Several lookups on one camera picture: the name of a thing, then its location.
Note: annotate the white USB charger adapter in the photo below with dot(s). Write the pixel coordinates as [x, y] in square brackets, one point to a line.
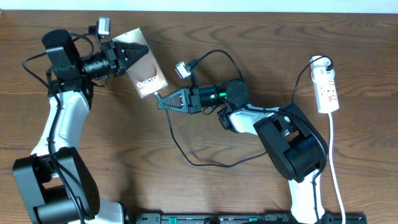
[322, 65]

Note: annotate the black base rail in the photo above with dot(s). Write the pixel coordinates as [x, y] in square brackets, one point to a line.
[283, 218]

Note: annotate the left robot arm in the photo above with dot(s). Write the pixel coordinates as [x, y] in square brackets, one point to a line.
[54, 182]

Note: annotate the Samsung Galaxy smartphone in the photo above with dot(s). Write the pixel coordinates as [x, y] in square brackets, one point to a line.
[146, 73]

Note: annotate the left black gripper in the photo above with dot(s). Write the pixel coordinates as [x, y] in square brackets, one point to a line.
[117, 49]

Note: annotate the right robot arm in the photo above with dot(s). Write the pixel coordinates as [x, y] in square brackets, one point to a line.
[294, 146]

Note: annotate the white power strip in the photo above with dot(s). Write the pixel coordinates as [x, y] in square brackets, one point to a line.
[325, 90]

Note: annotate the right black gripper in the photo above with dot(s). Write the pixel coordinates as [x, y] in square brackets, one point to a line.
[190, 101]

